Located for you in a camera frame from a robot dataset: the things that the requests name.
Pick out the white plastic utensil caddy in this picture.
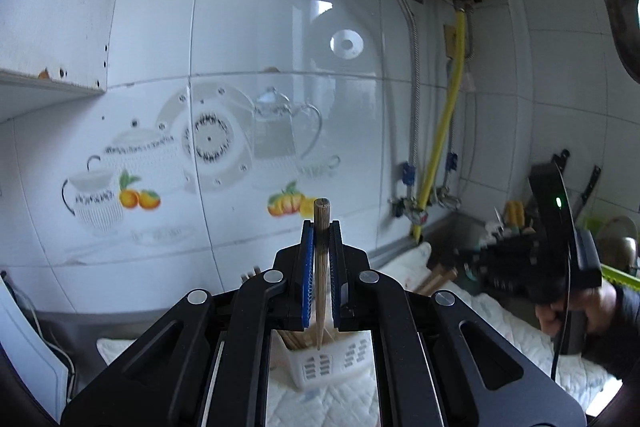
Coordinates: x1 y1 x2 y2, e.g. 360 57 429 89
271 332 373 391

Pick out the person right hand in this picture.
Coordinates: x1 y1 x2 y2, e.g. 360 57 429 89
535 281 617 337

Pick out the red knob valve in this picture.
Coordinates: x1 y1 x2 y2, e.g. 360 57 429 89
390 197 428 227

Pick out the cleaver knife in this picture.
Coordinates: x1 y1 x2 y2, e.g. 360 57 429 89
551 148 570 174

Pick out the metal valve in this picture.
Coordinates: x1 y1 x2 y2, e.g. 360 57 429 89
435 185 461 211

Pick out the white quilted mat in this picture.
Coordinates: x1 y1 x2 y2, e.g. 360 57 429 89
77 242 587 426

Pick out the white appliance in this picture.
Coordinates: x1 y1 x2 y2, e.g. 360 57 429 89
1 283 70 423

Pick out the black handled knife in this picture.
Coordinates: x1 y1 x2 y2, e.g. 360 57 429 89
573 165 602 221

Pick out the yellow gas hose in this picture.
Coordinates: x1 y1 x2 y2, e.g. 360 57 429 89
410 5 468 244

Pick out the flexible metal hose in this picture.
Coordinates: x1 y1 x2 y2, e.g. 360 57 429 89
390 0 421 203

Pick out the white wall cabinet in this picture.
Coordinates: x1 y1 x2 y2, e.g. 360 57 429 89
1 0 115 120

